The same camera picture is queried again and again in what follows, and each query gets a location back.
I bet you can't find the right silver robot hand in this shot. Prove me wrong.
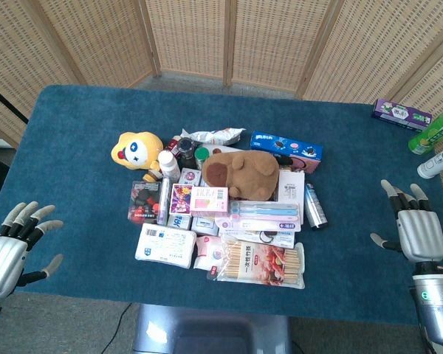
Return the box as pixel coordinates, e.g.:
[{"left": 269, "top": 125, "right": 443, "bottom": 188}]
[{"left": 370, "top": 179, "right": 443, "bottom": 263}]

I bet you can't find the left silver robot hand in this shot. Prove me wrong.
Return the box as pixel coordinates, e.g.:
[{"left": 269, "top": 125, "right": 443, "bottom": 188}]
[{"left": 0, "top": 201, "right": 64, "bottom": 300}]

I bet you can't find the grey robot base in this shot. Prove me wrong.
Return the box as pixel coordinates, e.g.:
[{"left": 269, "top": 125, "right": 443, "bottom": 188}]
[{"left": 131, "top": 302, "right": 293, "bottom": 354}]

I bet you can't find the yellow plush toy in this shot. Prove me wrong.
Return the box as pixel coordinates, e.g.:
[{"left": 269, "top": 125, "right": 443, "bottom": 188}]
[{"left": 111, "top": 132, "right": 164, "bottom": 181}]

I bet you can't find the brown plush capybara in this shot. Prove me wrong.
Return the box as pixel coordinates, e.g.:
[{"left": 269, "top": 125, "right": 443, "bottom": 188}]
[{"left": 201, "top": 150, "right": 281, "bottom": 202}]

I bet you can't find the white plastic bottle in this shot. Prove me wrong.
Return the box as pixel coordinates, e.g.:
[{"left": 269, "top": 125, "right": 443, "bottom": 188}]
[{"left": 416, "top": 143, "right": 443, "bottom": 180}]

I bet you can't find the green drink bottle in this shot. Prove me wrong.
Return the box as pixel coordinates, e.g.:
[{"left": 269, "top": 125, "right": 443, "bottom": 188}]
[{"left": 408, "top": 108, "right": 443, "bottom": 156}]

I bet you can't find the blue table cloth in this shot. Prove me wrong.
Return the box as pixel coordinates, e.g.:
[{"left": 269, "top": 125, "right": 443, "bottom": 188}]
[{"left": 0, "top": 85, "right": 443, "bottom": 326}]

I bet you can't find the silver black spray can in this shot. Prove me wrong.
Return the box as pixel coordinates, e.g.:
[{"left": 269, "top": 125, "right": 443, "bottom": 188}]
[{"left": 303, "top": 183, "right": 329, "bottom": 232}]

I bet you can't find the purple white box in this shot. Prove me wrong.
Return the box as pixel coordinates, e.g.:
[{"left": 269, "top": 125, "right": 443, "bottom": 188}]
[{"left": 371, "top": 97, "right": 433, "bottom": 133}]

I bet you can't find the white tall carton box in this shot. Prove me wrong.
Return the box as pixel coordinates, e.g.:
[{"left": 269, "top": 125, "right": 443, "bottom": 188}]
[{"left": 275, "top": 170, "right": 306, "bottom": 226}]

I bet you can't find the pink cookie box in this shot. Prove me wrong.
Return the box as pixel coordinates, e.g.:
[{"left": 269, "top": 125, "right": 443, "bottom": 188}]
[{"left": 277, "top": 154, "right": 321, "bottom": 174}]

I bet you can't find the black red blister pack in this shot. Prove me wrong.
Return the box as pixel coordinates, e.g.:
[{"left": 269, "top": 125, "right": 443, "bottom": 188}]
[{"left": 127, "top": 180, "right": 162, "bottom": 224}]

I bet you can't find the blue cookie box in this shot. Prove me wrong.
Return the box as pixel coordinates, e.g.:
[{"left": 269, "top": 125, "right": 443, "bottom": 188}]
[{"left": 250, "top": 130, "right": 324, "bottom": 163}]

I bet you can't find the toothbrush pack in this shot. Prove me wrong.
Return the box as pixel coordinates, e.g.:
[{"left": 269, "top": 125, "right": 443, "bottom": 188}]
[{"left": 214, "top": 201, "right": 303, "bottom": 232}]

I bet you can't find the white cookie box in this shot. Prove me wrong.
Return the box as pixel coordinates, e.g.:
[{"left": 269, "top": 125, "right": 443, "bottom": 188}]
[{"left": 218, "top": 227, "right": 295, "bottom": 250}]

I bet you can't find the white tissue pack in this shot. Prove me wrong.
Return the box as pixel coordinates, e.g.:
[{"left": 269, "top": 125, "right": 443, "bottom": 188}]
[{"left": 134, "top": 222, "right": 197, "bottom": 269}]

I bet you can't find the bamboo skewer pack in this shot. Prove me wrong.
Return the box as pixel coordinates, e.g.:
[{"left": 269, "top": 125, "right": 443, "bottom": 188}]
[{"left": 206, "top": 239, "right": 306, "bottom": 290}]

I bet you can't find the white purple tube pack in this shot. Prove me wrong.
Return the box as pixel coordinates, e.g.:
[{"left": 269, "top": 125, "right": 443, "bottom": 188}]
[{"left": 157, "top": 178, "right": 171, "bottom": 226}]

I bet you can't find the white blue medicine box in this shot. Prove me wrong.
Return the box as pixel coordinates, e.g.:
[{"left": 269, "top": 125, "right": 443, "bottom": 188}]
[{"left": 166, "top": 213, "right": 193, "bottom": 232}]

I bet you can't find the purple cartoon card box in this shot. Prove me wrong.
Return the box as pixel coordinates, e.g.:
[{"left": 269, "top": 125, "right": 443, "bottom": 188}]
[{"left": 168, "top": 183, "right": 193, "bottom": 215}]

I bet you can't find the white pill bottle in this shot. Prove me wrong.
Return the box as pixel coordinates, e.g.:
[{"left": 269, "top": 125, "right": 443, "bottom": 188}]
[{"left": 157, "top": 150, "right": 181, "bottom": 184}]

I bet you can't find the white red small box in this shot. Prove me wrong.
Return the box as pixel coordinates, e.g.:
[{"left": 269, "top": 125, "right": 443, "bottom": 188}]
[{"left": 179, "top": 167, "right": 203, "bottom": 187}]

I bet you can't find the white grey small box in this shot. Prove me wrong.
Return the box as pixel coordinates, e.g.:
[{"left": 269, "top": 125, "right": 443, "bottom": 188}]
[{"left": 190, "top": 215, "right": 220, "bottom": 237}]

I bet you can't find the white pink pouch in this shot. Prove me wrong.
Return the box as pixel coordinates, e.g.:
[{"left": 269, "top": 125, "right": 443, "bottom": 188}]
[{"left": 193, "top": 235, "right": 223, "bottom": 271}]

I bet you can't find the dark glass ink bottle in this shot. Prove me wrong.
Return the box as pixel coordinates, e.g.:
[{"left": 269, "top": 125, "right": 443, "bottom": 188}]
[{"left": 178, "top": 137, "right": 196, "bottom": 169}]

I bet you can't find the pink small box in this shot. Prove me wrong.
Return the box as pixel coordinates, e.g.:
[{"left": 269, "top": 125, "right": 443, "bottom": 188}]
[{"left": 190, "top": 186, "right": 230, "bottom": 218}]

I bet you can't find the green lid jar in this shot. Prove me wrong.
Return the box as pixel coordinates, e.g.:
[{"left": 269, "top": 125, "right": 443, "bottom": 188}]
[{"left": 194, "top": 147, "right": 210, "bottom": 170}]

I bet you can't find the white snack bag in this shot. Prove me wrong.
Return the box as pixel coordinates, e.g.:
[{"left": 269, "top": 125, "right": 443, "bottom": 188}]
[{"left": 179, "top": 127, "right": 247, "bottom": 146}]

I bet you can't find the bamboo folding screen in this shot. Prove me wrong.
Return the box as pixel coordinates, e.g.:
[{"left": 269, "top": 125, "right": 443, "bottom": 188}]
[{"left": 0, "top": 0, "right": 443, "bottom": 222}]

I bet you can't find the black cable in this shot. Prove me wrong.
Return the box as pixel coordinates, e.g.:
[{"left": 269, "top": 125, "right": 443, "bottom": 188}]
[{"left": 102, "top": 302, "right": 134, "bottom": 354}]

